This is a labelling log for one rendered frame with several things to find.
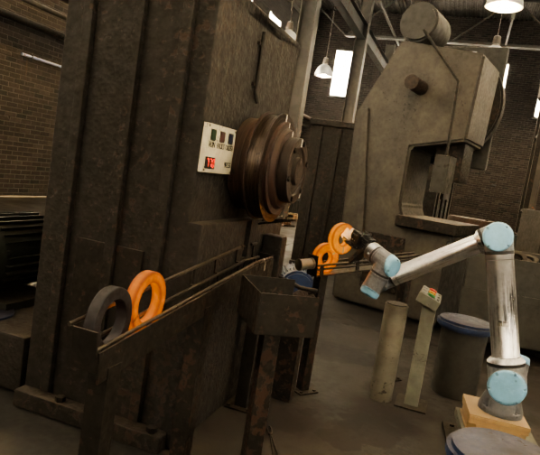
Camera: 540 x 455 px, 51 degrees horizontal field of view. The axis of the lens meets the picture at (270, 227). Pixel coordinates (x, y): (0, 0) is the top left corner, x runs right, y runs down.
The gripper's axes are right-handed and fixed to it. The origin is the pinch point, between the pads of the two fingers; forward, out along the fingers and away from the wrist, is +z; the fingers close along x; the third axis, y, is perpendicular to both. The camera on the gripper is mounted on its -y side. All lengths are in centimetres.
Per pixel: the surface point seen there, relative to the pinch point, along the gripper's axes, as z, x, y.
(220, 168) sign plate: -3, 80, 27
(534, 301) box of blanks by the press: -9, -198, -40
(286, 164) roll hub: -8, 54, 34
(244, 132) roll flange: 9, 66, 40
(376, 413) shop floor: -48, -18, -74
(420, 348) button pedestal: -38, -44, -44
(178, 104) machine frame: 1, 102, 48
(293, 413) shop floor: -34, 24, -77
